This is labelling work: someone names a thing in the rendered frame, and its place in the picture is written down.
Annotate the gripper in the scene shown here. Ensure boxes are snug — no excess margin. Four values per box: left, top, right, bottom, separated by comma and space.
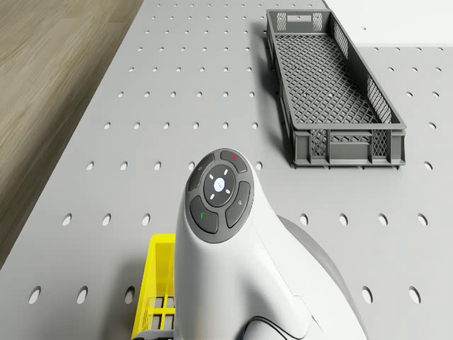
133, 330, 177, 340

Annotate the yellow basket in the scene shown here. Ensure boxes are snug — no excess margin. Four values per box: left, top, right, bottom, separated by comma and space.
131, 233, 177, 340

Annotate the dark grey basket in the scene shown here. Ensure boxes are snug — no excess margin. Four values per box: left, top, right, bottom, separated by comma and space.
265, 8, 407, 171

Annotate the white board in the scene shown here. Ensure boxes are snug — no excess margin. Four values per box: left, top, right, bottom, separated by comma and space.
323, 0, 453, 47

